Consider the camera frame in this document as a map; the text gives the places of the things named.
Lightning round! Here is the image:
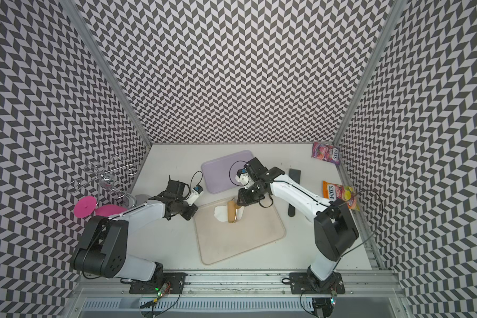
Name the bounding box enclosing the wooden dough roller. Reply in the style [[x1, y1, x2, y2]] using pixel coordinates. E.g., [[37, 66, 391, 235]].
[[227, 200, 241, 223]]

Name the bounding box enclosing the beige plastic tray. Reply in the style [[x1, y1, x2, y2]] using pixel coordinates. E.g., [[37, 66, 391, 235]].
[[193, 197, 286, 265]]

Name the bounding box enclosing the white dough ball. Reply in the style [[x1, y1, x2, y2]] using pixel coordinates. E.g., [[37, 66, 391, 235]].
[[214, 205, 245, 223]]

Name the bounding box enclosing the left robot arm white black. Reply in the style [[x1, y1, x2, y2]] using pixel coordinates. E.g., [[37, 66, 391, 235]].
[[70, 180, 204, 284]]

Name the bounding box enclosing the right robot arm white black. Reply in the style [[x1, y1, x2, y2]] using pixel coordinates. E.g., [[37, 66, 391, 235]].
[[235, 158, 359, 282]]

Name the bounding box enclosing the purple plastic tray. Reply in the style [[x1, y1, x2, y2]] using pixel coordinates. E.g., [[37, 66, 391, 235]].
[[201, 151, 254, 194]]

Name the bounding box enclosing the orange yellow snack bag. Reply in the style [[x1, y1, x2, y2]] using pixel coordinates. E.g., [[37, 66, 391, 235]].
[[322, 181, 360, 211]]

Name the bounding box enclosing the pink snack bag far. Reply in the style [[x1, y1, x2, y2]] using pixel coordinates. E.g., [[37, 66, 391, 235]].
[[311, 142, 341, 165]]

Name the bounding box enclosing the pink plastic wine glass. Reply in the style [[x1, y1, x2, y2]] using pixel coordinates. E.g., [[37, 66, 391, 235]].
[[74, 196, 127, 218]]

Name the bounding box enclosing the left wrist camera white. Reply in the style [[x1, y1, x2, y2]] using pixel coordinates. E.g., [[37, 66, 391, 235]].
[[186, 185, 204, 206]]

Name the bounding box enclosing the black handled metal scraper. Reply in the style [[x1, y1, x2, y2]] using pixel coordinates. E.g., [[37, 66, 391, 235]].
[[287, 168, 302, 218]]

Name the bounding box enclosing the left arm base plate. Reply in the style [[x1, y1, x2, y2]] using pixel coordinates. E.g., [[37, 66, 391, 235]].
[[129, 272, 187, 295]]

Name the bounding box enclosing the metal wire glass rack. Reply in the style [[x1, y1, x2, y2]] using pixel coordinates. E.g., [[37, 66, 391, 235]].
[[66, 153, 140, 200]]

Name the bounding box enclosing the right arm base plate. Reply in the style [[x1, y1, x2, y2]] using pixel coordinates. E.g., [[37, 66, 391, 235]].
[[288, 272, 345, 295]]

